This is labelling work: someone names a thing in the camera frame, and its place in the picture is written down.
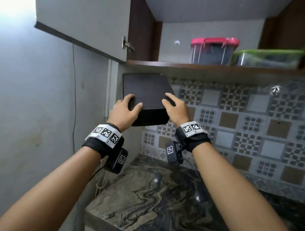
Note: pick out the green lid plastic container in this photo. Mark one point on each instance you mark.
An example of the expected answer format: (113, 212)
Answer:
(266, 58)

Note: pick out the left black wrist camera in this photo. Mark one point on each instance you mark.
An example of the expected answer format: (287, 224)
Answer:
(118, 161)

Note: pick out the metal cabinet hinge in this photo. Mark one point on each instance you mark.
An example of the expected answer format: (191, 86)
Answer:
(127, 44)

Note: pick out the right wrist tracker band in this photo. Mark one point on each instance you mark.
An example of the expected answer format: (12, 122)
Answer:
(193, 134)

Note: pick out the grey cabinet door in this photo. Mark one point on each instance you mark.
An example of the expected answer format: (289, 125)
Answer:
(90, 26)

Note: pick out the person's right hand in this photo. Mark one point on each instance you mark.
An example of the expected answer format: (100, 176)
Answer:
(179, 113)

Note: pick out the wrist tracker band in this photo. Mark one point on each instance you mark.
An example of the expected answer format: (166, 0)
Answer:
(104, 138)
(193, 134)

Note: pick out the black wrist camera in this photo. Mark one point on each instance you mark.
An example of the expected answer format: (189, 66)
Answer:
(118, 161)
(173, 152)

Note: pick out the person's right forearm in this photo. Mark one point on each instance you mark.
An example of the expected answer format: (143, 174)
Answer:
(233, 190)

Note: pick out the person's left hand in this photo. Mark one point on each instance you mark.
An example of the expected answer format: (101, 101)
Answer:
(121, 116)

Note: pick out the pink lid plastic container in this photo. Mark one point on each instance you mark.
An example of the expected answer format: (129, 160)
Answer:
(213, 51)

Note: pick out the person's left thumb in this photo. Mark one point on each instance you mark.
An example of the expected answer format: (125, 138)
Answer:
(136, 110)

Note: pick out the person's left forearm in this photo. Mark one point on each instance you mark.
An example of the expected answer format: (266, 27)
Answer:
(47, 190)

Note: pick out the stack of black square plates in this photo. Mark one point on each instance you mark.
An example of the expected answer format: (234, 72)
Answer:
(147, 95)

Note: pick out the brown wooden wall cabinet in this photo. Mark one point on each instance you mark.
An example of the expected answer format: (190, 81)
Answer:
(214, 69)

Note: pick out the left wrist tracker band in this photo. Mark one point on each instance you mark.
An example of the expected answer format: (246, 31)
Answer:
(104, 138)

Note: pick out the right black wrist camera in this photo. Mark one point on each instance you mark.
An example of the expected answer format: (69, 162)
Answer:
(173, 152)

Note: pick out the person's right thumb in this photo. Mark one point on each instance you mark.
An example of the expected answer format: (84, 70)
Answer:
(167, 107)

